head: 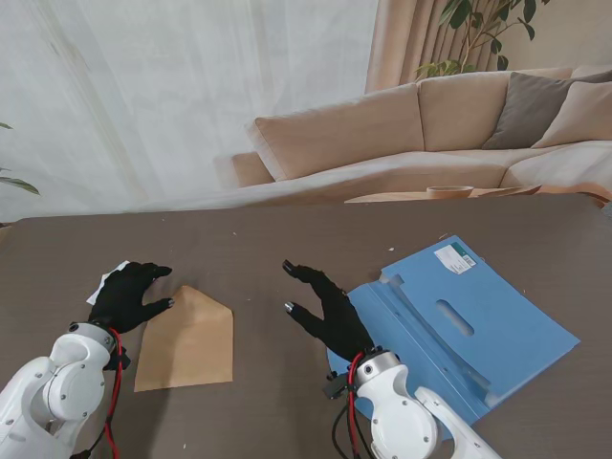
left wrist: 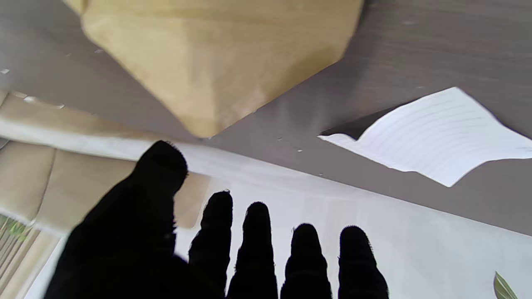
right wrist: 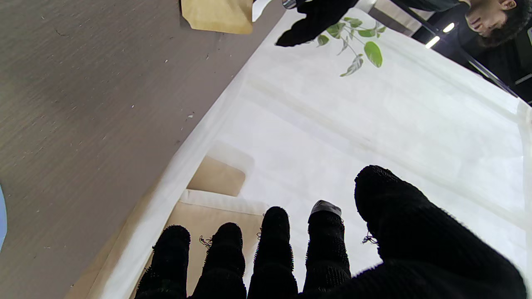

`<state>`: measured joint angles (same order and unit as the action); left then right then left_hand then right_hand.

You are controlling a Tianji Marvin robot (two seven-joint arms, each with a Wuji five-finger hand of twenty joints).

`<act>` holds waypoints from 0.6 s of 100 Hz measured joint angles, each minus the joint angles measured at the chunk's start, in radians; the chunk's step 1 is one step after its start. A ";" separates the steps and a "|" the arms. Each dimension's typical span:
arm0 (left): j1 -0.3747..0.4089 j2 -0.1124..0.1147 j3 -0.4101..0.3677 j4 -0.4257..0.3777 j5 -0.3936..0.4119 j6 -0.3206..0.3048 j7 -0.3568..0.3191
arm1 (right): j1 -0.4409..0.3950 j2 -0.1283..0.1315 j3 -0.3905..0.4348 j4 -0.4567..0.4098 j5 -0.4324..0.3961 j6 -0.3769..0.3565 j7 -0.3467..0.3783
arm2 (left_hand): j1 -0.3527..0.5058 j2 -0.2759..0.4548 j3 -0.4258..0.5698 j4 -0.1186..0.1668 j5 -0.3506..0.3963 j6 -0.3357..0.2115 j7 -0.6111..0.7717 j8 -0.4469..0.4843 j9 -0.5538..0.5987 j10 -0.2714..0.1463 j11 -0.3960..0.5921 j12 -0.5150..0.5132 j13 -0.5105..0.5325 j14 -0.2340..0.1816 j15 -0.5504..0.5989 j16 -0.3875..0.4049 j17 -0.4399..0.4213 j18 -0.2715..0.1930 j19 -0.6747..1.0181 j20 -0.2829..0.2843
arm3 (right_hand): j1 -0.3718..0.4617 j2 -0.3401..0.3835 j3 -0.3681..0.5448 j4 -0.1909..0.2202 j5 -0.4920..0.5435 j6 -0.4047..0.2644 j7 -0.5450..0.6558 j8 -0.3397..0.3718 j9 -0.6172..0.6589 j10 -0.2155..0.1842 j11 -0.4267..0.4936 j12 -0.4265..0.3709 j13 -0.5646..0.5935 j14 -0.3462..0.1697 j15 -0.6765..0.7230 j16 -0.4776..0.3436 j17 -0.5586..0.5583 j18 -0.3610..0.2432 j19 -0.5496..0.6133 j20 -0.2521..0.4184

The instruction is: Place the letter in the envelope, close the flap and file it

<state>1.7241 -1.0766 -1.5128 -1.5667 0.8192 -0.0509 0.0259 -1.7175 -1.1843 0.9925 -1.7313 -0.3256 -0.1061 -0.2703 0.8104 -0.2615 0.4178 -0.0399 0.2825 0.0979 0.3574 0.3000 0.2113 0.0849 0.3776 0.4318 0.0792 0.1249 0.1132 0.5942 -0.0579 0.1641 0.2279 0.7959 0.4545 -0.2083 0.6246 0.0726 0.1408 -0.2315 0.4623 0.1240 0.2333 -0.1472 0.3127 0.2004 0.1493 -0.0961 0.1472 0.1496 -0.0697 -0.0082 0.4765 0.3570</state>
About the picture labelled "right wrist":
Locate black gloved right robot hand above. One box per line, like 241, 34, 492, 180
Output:
135, 165, 528, 299

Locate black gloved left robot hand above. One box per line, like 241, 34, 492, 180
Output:
276, 0, 359, 47

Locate white letter paper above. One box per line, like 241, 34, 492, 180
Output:
252, 0, 273, 22

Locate brown kraft paper envelope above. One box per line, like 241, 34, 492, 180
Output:
181, 0, 254, 34

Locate blue plastic file folder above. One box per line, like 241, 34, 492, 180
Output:
0, 185, 8, 252

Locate small green plant leaves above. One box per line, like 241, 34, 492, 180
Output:
316, 17, 387, 78

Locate white sheer curtain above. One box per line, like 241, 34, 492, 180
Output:
66, 7, 532, 299

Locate person in dark clothes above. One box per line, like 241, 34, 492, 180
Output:
399, 0, 532, 104

